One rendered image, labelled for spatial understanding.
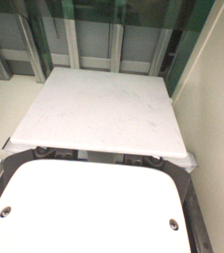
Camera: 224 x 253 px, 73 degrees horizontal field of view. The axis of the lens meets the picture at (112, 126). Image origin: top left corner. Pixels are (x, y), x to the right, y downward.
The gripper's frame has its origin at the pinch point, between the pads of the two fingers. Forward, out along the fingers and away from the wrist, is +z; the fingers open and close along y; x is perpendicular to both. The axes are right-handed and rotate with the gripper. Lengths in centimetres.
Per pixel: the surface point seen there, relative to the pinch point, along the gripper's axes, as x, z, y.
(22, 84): -35, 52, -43
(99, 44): -16, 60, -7
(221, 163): -5.8, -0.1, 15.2
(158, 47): -12, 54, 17
